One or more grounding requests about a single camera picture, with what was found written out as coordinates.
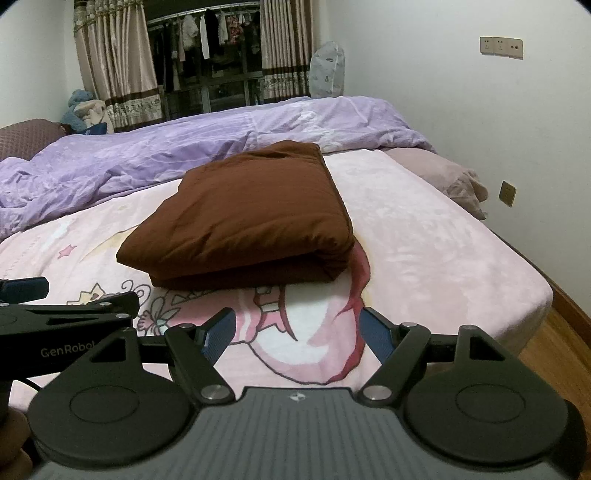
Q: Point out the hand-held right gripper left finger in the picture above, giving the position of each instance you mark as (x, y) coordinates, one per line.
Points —
(217, 336)

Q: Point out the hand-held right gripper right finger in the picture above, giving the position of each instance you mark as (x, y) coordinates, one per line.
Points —
(374, 337)

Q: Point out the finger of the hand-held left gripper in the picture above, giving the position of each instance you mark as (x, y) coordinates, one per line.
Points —
(92, 311)
(23, 289)

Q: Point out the brown padded jacket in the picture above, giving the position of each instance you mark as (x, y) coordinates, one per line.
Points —
(249, 217)

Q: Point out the person's left hand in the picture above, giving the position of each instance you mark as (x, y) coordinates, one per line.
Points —
(16, 438)

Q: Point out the pink printed blanket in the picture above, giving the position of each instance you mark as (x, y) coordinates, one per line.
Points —
(438, 277)

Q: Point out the quilted mauve headboard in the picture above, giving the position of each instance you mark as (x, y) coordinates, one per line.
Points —
(27, 136)

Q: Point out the purple duvet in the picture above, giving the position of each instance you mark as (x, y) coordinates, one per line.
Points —
(138, 157)

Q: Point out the wooden skirting board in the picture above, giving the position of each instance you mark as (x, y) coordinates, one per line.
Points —
(572, 304)

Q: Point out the beige striped curtain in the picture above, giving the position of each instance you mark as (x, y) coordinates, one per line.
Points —
(120, 64)
(284, 50)

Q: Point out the fan in white cover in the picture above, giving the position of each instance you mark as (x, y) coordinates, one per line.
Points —
(328, 71)

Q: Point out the gold wall socket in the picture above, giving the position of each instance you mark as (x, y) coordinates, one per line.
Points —
(507, 194)

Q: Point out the rail of hanging clothes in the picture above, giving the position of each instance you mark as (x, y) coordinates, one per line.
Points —
(203, 32)

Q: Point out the white wall socket panel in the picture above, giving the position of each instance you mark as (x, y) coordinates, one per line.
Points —
(501, 47)

